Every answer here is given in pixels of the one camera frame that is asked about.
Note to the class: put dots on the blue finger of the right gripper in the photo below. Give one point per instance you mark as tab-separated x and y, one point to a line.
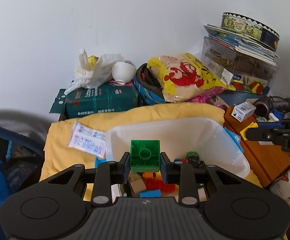
272	125
259	134

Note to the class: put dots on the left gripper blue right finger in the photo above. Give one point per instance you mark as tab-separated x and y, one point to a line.
167	169

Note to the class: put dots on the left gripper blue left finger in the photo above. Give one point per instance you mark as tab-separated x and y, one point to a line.
124	168

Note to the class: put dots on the red long building brick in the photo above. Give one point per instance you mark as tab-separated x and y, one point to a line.
158	184

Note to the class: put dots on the green building block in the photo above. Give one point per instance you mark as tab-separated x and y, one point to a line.
145	156

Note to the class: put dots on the green toy race car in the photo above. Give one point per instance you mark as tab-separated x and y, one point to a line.
192	156

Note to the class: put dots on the small yellow building brick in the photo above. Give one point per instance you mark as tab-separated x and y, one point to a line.
243	131

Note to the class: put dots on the orange building block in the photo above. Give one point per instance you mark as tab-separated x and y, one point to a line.
148	175

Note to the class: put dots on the black hair dryer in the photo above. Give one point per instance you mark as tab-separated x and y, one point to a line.
267	104

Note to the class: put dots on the blue hollow building block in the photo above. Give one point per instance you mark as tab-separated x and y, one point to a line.
150	194

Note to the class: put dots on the white small carton box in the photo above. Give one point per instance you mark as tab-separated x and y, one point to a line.
242	111

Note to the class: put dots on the orange cardboard box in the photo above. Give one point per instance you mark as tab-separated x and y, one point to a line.
268	162

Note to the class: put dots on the black toy car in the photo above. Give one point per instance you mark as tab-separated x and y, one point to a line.
197	164

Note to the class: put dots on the white plastic storage bin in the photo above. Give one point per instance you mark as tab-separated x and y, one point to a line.
177	137

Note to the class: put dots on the white wipes packet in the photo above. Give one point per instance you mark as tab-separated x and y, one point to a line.
88	140

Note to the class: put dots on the clear plastic toy box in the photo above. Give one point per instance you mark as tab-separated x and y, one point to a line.
239	71

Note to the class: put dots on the yellow quilted blanket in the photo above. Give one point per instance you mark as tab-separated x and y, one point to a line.
59	156

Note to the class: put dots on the dark green tissue pack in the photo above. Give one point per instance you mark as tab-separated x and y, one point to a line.
107	98

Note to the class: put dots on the stack of children books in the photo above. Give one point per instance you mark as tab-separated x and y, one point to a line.
241	44

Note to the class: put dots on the blue black helmet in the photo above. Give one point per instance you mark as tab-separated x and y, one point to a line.
148	86

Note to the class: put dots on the white ceramic bowl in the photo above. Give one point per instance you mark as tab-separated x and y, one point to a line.
123	72

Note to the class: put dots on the yellow red snack bag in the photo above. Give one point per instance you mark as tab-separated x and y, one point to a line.
184	77

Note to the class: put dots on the white plastic bag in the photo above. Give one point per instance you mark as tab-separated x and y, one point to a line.
93	71

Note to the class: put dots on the round cookie tin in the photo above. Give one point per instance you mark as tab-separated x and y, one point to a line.
252	28

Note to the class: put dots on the blue baby stroller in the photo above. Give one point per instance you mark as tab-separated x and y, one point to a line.
21	162

